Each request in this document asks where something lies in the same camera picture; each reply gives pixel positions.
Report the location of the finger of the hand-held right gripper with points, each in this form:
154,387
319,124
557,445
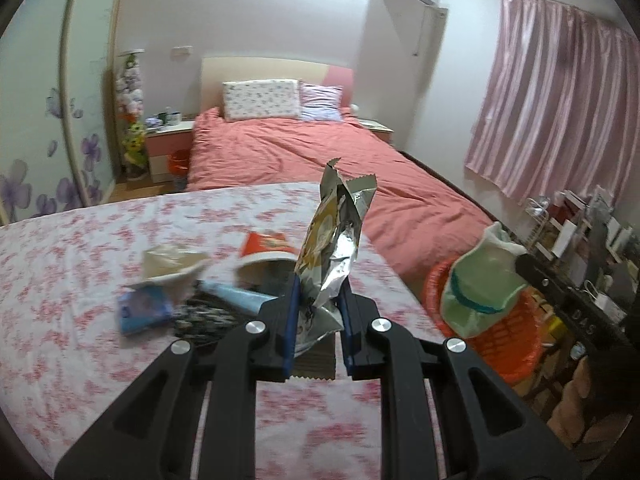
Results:
535,267

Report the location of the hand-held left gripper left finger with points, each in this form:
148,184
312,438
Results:
290,322

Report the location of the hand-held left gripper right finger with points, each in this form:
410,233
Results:
348,325

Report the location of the green white plastic bag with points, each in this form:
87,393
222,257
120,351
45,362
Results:
480,285

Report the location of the orange paper cup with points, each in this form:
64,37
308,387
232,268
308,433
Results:
262,247

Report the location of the orange plastic basket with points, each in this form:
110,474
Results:
510,345

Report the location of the silver foil snack bag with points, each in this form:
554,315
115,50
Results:
330,230

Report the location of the white tissue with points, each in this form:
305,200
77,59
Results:
167,260

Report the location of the cluttered dark shelf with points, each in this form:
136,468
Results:
580,240

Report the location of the light blue tube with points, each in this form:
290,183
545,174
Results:
235,296

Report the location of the dark patterned wrapper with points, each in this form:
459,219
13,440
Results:
202,322

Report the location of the blue packet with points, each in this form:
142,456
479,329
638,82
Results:
142,310

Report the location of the pink curtain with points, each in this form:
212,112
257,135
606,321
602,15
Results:
550,95

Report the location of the small red bin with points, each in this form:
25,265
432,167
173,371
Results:
179,162

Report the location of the floral tablecloth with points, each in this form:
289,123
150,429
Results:
100,270

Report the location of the pink white nightstand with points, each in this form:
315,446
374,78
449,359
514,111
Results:
162,152
377,130

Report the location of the striped pink pillow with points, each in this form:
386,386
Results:
321,102

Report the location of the floral pillow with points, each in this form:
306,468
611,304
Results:
260,100

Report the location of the white mug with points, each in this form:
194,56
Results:
175,118

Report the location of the cream pink headboard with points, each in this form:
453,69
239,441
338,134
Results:
250,67

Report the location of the white pipe cover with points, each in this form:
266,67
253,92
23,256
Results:
430,25

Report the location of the plush toy column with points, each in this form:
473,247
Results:
132,110

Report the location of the flower print wardrobe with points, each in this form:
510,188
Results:
30,110

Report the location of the wall socket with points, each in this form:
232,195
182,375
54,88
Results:
182,50

